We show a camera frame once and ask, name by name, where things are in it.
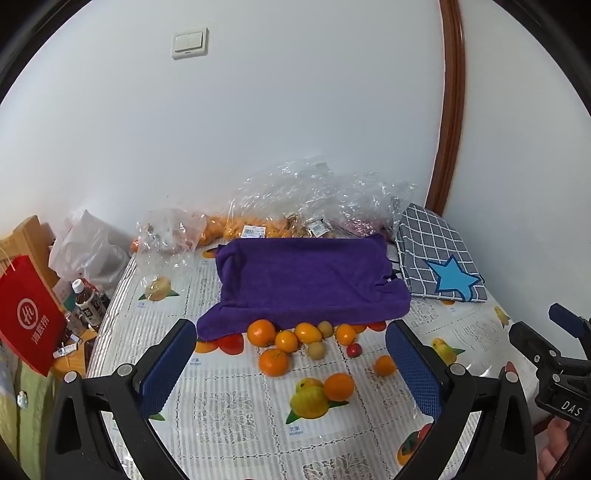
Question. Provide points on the person's right hand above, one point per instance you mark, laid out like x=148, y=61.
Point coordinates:
x=554, y=447

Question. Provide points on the brown wooden door frame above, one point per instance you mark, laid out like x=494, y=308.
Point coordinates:
x=452, y=92

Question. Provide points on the dark drink bottle white cap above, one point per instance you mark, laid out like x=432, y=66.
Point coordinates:
x=90, y=307

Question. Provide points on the clear plastic bag of oranges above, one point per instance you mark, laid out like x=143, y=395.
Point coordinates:
x=258, y=203

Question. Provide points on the grey checked cloth blue star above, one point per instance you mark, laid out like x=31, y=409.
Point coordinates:
x=429, y=249

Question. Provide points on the wooden bedside table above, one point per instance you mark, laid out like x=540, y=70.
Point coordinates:
x=76, y=360

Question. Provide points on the purple towel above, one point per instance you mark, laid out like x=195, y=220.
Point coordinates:
x=304, y=281

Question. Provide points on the clear plastic bag red fruit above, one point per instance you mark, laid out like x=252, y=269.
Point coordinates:
x=171, y=230

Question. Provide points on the large orange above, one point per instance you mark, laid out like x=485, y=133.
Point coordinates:
x=261, y=332
x=274, y=362
x=338, y=386

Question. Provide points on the small red fruit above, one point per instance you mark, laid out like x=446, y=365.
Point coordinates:
x=353, y=350

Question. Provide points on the small orange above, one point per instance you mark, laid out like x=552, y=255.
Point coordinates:
x=286, y=341
x=345, y=334
x=384, y=365
x=308, y=332

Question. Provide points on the red paper bag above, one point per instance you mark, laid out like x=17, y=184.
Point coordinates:
x=30, y=314

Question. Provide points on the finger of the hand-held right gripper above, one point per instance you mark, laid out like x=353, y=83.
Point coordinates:
x=570, y=319
x=535, y=346

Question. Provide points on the white wall light switch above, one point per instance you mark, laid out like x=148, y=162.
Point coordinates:
x=190, y=42

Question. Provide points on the green patterned cloth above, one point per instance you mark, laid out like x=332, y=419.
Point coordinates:
x=27, y=406

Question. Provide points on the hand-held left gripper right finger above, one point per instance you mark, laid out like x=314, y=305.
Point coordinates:
x=413, y=369

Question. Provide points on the brown kiwi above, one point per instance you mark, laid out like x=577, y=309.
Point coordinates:
x=325, y=328
x=316, y=350

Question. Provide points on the wooden headboard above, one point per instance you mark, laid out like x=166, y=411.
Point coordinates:
x=27, y=240

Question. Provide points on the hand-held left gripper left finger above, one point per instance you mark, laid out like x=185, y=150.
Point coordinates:
x=168, y=364

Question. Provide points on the white plastic bag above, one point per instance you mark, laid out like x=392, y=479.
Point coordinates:
x=87, y=251

